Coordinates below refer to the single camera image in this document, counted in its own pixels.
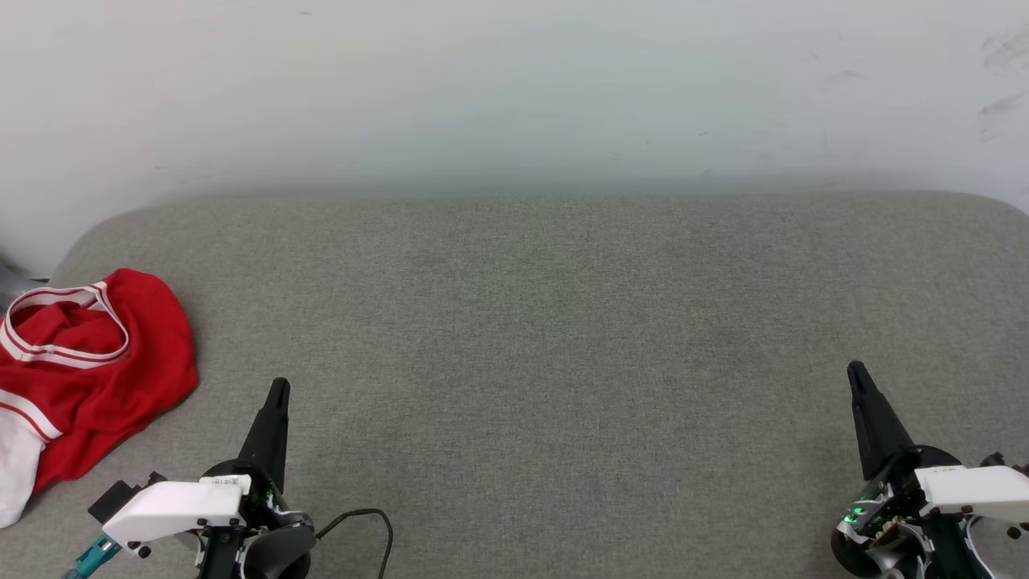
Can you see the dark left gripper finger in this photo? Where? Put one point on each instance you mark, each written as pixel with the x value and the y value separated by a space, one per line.
pixel 277 442
pixel 259 438

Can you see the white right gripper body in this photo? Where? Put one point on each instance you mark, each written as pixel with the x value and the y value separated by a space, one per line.
pixel 965 489

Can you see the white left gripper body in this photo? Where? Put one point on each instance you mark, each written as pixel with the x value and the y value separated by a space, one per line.
pixel 173 505

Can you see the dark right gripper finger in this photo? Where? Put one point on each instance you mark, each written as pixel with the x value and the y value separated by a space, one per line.
pixel 867 426
pixel 888 438

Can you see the red basketball jersey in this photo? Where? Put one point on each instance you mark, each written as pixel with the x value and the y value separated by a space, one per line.
pixel 145 362

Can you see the teal left camera connector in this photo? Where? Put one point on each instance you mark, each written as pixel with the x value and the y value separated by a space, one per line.
pixel 92 557

